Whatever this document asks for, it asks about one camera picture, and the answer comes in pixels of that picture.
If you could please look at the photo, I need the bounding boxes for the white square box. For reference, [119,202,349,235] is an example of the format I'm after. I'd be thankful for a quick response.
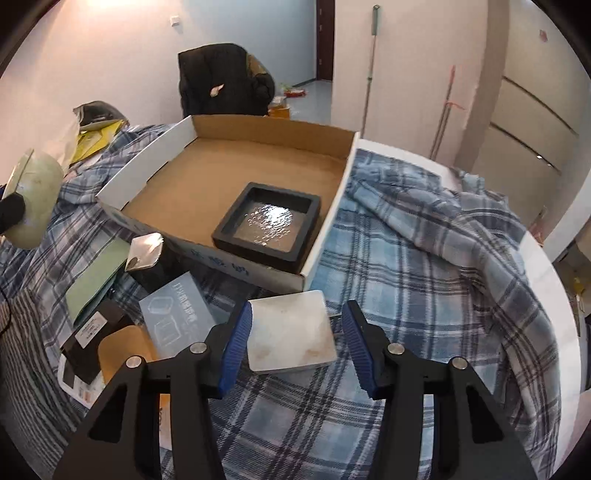
[247,290,337,374]

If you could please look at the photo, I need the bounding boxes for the white plastic bag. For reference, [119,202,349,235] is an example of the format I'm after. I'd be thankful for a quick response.
[46,115,81,167]

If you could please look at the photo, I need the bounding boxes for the black square frame box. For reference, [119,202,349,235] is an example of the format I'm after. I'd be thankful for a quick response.
[211,182,321,274]

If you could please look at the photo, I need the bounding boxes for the grey-handled mop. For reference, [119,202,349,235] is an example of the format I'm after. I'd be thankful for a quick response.
[360,4,382,139]

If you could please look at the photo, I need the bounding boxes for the white flat printed packet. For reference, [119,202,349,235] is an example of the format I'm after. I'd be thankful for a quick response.
[58,355,107,409]

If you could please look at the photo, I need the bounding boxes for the black box with white label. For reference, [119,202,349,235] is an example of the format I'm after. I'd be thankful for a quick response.
[60,300,134,384]

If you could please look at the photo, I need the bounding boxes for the grey bag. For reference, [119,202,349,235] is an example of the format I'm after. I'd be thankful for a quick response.
[73,100,125,127]

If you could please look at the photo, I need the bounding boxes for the green folder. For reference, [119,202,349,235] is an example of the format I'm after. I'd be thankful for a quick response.
[65,240,132,326]

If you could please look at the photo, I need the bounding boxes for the white and brown cardboard box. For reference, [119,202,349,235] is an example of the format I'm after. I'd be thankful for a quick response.
[96,114,360,294]

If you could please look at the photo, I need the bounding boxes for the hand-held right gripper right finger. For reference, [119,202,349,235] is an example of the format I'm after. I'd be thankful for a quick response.
[342,300,539,480]

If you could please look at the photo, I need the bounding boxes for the black box with silver top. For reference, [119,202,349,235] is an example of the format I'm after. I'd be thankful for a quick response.
[126,233,185,294]

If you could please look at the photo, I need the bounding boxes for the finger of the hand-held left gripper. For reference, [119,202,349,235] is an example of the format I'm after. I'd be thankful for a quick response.
[0,191,26,234]

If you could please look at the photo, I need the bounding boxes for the pale blue printed box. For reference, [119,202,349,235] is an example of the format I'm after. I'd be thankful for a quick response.
[139,271,232,361]

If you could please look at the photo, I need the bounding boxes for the yellow box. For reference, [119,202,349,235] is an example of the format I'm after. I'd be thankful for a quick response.
[71,119,125,162]

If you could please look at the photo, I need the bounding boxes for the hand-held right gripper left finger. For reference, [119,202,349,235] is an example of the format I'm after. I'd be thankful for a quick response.
[53,302,254,480]

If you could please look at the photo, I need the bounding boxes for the red broom and dustpan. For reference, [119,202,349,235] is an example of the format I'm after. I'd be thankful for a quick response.
[429,65,465,160]

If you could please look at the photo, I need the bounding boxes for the dark wooden door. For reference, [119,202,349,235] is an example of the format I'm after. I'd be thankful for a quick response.
[316,0,334,84]

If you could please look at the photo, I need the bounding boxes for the tan paper envelope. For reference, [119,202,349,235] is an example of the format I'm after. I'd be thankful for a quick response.
[97,325,162,425]

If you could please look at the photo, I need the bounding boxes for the round cream tin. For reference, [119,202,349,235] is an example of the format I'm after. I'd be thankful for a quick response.
[2,148,65,250]

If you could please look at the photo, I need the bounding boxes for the black jacket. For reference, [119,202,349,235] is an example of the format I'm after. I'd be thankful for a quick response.
[178,43,276,118]

